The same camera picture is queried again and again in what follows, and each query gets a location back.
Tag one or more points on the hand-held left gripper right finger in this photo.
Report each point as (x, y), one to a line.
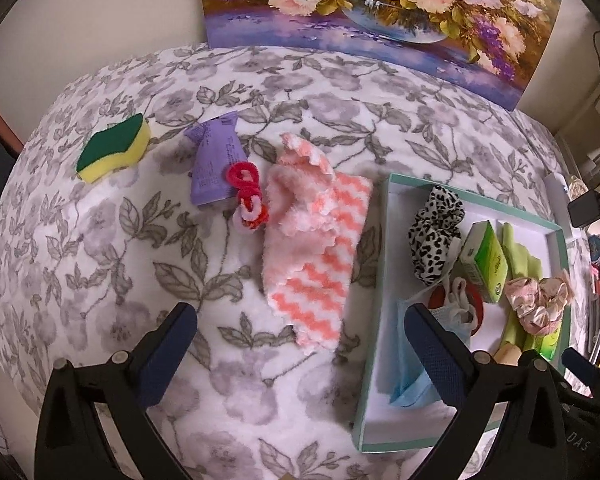
(437, 360)

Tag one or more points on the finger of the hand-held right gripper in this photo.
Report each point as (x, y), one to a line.
(580, 365)

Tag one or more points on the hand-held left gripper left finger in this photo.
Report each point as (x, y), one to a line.
(165, 355)

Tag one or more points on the blue face mask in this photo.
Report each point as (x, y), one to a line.
(410, 390)

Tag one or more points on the white box with teal rim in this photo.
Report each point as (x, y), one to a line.
(385, 340)

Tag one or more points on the pink scrunchie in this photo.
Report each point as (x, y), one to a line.
(540, 305)

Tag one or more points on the green tissue pack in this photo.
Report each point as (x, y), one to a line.
(485, 260)

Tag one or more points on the green cloth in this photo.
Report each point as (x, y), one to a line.
(517, 260)

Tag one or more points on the leopard print scrunchie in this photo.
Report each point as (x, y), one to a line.
(432, 235)

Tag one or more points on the red tape roll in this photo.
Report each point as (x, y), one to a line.
(477, 310)

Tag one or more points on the grey floral blanket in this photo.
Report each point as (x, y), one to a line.
(130, 270)

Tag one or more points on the black charger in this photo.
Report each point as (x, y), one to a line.
(585, 210)

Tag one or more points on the pink white striped cloth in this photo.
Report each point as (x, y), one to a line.
(305, 260)

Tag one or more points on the white cylinder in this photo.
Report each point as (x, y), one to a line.
(556, 197)

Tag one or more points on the red and white scrunchie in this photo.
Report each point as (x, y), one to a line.
(247, 195)

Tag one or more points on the purple tube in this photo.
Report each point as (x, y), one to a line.
(212, 160)

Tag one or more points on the yellow green sponge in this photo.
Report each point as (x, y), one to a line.
(112, 147)

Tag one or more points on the floral painting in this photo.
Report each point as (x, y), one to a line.
(380, 10)

